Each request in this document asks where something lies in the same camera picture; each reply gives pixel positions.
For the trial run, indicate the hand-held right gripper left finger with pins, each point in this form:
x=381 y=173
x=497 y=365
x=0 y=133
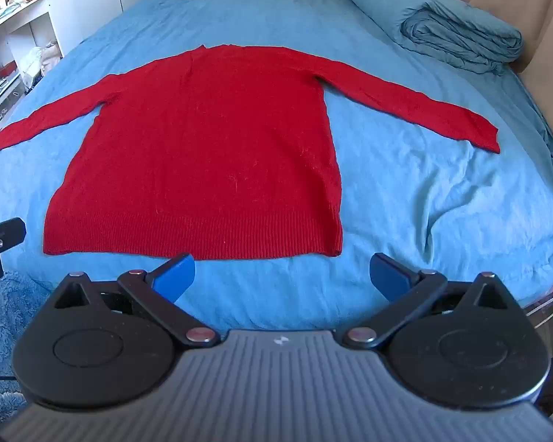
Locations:
x=177 y=278

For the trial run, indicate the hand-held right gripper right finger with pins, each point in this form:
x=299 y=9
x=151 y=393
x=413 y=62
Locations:
x=387 y=278

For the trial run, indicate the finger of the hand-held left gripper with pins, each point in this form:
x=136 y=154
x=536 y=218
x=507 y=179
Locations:
x=2 y=232

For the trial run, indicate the red knit sweater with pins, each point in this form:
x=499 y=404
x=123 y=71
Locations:
x=202 y=147

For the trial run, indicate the blue bed sheet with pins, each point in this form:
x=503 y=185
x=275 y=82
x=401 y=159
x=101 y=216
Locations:
x=419 y=221

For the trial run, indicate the blue fluffy rug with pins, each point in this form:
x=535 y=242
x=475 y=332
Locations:
x=4 y=313

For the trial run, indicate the red box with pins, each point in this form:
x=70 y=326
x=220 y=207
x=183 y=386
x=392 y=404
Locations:
x=8 y=70

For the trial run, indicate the white shelf unit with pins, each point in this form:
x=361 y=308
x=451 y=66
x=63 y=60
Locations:
x=27 y=14

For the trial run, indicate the white wardrobe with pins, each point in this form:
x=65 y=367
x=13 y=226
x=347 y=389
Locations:
x=96 y=0

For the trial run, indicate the folded blue duvet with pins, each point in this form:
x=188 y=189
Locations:
x=442 y=23

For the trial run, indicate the beige curtain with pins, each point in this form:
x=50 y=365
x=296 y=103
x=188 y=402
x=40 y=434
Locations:
x=525 y=0

